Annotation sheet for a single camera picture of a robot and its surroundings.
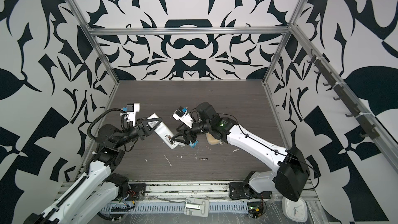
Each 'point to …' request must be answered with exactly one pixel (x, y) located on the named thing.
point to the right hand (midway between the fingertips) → (176, 133)
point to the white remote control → (162, 130)
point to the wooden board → (211, 140)
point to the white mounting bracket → (197, 207)
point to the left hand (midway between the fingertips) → (161, 117)
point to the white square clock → (295, 211)
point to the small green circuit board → (255, 209)
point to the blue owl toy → (193, 145)
